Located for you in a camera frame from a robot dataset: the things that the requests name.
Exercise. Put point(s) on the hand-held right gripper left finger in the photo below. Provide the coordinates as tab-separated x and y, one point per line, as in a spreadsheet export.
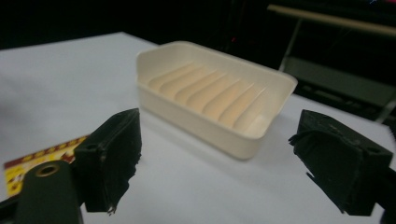
107	161

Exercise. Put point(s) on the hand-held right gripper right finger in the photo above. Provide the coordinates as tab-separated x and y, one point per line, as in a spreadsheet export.
337	165

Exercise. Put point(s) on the yellow and red soap box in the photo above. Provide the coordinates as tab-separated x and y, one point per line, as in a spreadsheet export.
34	166

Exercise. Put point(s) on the cream plastic soap dish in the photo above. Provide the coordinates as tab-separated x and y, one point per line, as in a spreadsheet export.
214	99

